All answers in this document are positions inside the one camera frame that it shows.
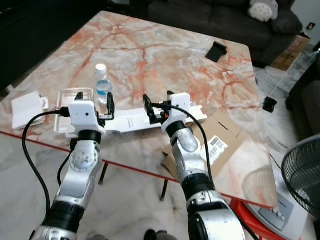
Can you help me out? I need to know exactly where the long white cardboard box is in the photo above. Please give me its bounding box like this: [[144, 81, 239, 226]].
[[109, 106, 208, 135]]

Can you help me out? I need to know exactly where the clear plastic container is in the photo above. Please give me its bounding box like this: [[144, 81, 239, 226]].
[[56, 88, 96, 133]]

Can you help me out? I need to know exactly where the clear plastic water bottle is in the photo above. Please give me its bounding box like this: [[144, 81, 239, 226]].
[[94, 63, 112, 104]]

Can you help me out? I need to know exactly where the small white box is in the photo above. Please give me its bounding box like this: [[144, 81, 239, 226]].
[[11, 91, 49, 130]]

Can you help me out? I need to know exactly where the black table leg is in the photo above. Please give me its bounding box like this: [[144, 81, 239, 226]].
[[99, 162, 110, 185], [159, 178, 170, 202]]

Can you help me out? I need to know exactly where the black phone stand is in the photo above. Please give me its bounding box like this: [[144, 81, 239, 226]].
[[205, 41, 228, 63]]

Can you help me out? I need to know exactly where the cardboard box with barcode label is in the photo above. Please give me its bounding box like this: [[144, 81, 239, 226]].
[[161, 111, 246, 181]]

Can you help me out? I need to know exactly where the black tv cabinet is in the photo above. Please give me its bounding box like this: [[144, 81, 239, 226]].
[[0, 0, 106, 91]]

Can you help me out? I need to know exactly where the dark grey sofa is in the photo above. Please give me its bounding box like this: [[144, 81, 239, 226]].
[[105, 0, 304, 69]]

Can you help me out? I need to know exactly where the small black floor object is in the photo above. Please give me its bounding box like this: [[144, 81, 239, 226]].
[[263, 96, 278, 113]]

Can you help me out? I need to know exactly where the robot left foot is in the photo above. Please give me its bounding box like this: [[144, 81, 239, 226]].
[[86, 230, 107, 240]]

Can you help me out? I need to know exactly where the grey white plush toy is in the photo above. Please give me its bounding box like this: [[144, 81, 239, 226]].
[[248, 0, 279, 23]]

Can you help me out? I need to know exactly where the plain brown cardboard box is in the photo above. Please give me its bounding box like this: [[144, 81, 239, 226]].
[[270, 35, 312, 72]]

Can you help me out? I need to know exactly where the dark armchair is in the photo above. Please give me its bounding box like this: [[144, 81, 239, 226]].
[[286, 42, 320, 143]]

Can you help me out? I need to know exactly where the red plastic stool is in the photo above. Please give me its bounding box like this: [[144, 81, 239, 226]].
[[227, 197, 273, 240]]

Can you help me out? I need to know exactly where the black mesh fan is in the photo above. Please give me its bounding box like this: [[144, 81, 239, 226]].
[[281, 135, 320, 219]]

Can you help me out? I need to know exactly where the white fan base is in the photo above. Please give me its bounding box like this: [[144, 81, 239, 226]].
[[247, 165, 310, 240]]

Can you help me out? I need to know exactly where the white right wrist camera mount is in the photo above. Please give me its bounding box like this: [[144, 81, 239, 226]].
[[161, 92, 192, 125]]

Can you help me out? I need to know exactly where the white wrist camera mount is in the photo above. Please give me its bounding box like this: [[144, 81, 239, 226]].
[[68, 100, 99, 133], [161, 92, 192, 125]]

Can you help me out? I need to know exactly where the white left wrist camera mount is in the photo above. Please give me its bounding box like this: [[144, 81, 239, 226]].
[[68, 100, 99, 133]]

